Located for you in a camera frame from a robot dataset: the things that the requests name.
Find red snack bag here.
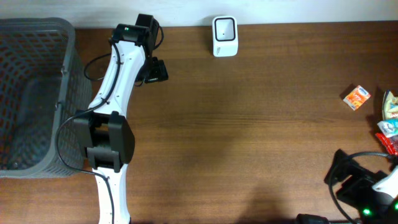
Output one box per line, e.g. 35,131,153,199
375,133,397,155

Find green tissue pack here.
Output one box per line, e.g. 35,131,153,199
377,119,398,138

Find cream biscuit packet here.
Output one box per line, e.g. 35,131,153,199
382,90,398,120

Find orange tissue pack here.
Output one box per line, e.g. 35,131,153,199
343,85,371,111

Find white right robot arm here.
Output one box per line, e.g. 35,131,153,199
324,149,397,223

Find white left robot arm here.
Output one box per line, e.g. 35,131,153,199
73,14,169,223

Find white barcode scanner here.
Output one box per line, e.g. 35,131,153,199
212,16,239,57

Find grey plastic mesh basket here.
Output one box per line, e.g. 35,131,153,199
1,18,92,179

